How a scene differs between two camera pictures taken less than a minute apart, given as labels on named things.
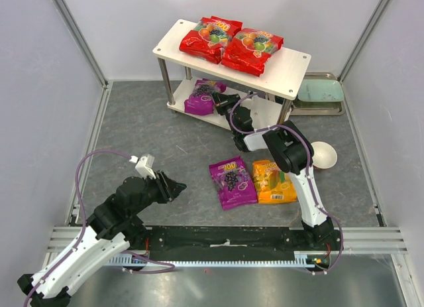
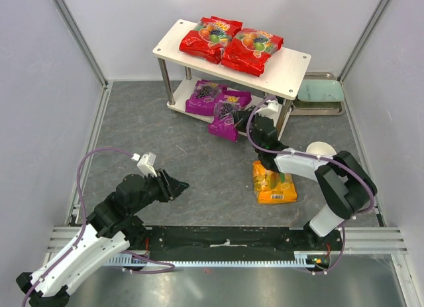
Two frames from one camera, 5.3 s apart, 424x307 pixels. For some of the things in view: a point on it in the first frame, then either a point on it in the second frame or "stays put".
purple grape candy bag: x=234 y=185 to x=223 y=124
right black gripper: x=225 y=103 to x=251 y=118
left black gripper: x=163 y=188 stays put
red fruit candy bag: x=207 y=40 stays put
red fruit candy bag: x=248 y=50 stays put
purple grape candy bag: x=200 y=101 stays put
